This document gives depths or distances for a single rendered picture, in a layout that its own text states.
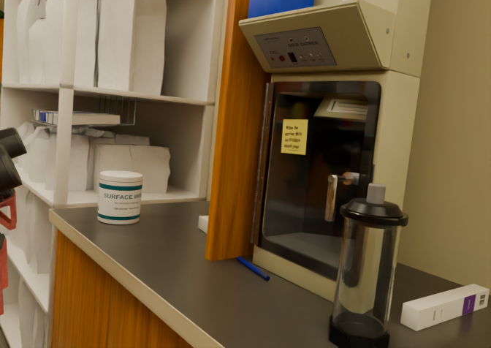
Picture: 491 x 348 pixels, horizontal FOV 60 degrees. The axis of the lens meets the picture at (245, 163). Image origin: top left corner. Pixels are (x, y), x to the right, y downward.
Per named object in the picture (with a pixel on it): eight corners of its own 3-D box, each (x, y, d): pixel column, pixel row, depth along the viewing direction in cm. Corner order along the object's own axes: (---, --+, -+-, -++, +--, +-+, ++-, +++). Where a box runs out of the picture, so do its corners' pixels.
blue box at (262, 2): (280, 29, 100) (283, -11, 99) (312, 24, 92) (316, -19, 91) (246, 19, 93) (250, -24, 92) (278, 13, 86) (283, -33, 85)
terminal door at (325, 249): (255, 244, 106) (272, 81, 102) (356, 289, 83) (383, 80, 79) (252, 244, 106) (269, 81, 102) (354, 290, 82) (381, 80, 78)
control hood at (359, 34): (270, 73, 103) (275, 31, 102) (390, 69, 78) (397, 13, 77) (233, 66, 96) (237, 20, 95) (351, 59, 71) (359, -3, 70)
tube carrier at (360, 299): (385, 324, 77) (402, 208, 75) (396, 356, 67) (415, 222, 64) (325, 314, 79) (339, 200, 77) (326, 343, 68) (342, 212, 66)
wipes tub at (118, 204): (128, 213, 145) (132, 169, 144) (146, 223, 135) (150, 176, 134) (90, 216, 137) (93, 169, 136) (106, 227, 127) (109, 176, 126)
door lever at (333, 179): (348, 221, 84) (337, 218, 86) (354, 172, 83) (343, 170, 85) (330, 223, 80) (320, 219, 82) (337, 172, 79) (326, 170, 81)
